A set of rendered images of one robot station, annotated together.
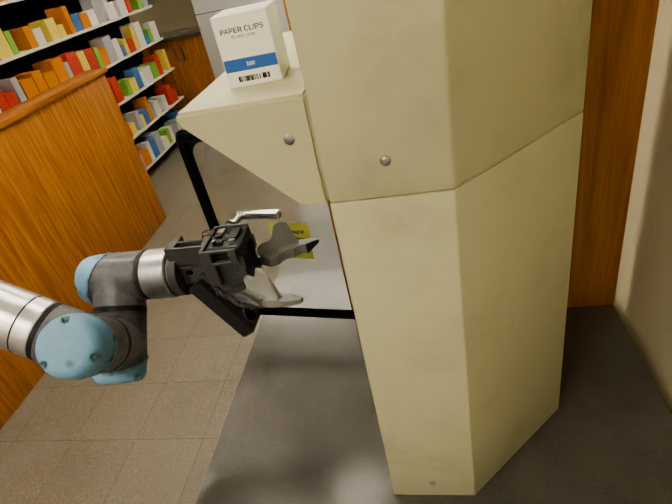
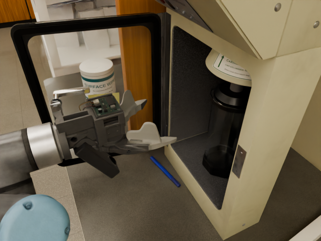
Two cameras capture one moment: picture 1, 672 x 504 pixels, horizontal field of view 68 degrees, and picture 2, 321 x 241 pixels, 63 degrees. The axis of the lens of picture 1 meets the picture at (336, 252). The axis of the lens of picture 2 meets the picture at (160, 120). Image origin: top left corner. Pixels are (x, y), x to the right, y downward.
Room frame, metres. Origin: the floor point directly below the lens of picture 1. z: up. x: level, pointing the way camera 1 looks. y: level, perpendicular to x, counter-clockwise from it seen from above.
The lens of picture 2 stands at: (0.25, 0.31, 1.56)
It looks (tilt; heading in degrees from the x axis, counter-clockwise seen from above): 38 degrees down; 320
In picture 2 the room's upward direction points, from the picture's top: straight up
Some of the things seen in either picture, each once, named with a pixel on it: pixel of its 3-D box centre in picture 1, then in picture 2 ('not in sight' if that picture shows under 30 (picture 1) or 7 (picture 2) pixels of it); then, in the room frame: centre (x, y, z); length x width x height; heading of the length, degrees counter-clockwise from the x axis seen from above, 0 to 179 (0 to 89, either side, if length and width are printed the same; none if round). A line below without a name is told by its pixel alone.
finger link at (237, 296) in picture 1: (247, 290); (126, 142); (0.57, 0.13, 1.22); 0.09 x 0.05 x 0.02; 42
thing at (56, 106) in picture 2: not in sight; (58, 112); (0.79, 0.18, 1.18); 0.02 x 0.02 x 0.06; 67
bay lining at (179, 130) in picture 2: not in sight; (240, 106); (0.52, -0.16, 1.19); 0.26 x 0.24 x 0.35; 166
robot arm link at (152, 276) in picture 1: (167, 271); (47, 143); (0.64, 0.25, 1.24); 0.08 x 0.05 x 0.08; 166
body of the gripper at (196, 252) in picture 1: (215, 264); (92, 128); (0.62, 0.17, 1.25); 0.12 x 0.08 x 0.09; 76
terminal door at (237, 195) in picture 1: (286, 230); (102, 100); (0.77, 0.08, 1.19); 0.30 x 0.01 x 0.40; 67
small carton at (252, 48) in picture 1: (252, 43); not in sight; (0.49, 0.03, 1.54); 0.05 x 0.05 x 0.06; 80
